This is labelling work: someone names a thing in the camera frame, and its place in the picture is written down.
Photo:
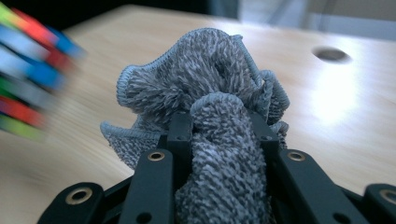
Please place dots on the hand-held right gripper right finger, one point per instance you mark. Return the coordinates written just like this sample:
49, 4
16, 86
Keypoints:
299, 186

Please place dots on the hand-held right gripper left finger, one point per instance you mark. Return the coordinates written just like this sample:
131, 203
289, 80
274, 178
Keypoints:
179, 130

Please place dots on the grey fluffy cloth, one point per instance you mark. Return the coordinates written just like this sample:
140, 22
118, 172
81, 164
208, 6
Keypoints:
202, 77

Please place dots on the multicoloured puzzle cube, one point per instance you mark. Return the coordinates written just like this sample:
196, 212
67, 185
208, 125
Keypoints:
25, 77

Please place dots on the dark round table grommet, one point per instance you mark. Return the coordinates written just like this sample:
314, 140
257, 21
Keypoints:
330, 54

